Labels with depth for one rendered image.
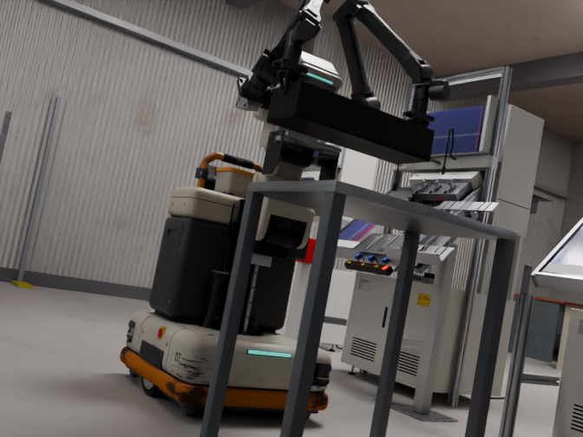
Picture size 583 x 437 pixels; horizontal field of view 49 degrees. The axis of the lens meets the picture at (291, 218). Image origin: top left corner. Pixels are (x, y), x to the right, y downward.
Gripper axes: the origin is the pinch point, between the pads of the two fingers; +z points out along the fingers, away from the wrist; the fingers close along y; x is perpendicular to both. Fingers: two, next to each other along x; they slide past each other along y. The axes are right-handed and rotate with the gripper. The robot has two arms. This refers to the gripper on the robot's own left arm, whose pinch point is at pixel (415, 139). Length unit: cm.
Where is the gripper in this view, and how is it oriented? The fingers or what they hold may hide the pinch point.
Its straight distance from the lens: 237.9
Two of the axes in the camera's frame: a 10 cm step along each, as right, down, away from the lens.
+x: -5.4, -0.1, 8.4
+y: 8.3, 1.9, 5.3
